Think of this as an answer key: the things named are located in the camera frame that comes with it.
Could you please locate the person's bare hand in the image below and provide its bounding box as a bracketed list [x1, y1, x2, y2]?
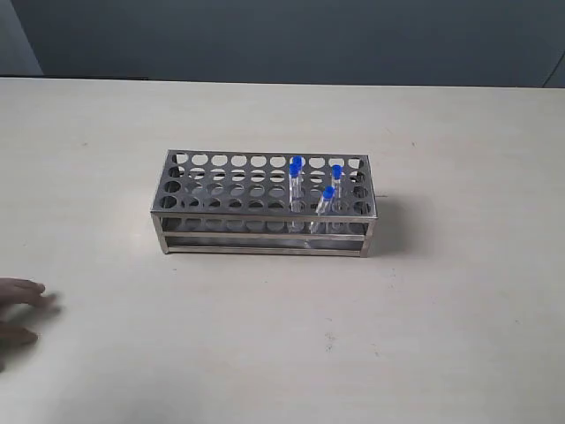
[1, 277, 61, 372]

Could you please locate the blue-capped tube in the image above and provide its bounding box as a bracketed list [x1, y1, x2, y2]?
[292, 155, 304, 197]
[289, 162, 302, 213]
[309, 185, 335, 234]
[331, 164, 343, 215]

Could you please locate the stainless steel test tube rack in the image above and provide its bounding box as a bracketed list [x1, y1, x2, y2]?
[151, 149, 378, 257]

